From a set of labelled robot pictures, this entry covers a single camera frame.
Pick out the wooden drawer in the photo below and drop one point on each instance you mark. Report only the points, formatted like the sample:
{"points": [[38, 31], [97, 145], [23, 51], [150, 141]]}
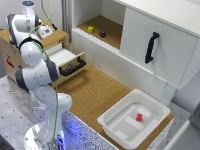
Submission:
{"points": [[63, 56]]}

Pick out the pink block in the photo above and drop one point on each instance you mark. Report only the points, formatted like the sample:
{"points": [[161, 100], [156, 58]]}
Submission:
{"points": [[139, 117]]}

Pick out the purple block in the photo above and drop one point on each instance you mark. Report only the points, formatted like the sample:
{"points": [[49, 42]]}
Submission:
{"points": [[102, 33]]}

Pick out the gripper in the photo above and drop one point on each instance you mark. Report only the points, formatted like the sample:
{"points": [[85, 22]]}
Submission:
{"points": [[44, 32]]}

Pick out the yellow block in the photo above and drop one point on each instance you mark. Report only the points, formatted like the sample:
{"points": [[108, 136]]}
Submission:
{"points": [[90, 29]]}

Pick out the white cabinet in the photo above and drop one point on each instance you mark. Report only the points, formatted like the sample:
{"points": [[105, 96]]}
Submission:
{"points": [[106, 63]]}

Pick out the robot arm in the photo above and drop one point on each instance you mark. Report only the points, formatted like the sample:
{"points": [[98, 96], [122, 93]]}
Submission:
{"points": [[36, 75]]}

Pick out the wooden drawer box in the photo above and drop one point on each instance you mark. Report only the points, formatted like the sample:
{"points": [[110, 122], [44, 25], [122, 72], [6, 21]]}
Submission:
{"points": [[6, 50]]}

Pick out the white sliding door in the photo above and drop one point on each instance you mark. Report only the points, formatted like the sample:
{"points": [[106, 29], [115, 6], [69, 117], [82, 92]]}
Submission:
{"points": [[173, 46]]}

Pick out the white plastic box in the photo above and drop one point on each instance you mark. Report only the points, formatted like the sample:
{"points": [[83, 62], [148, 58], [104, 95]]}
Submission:
{"points": [[130, 131]]}

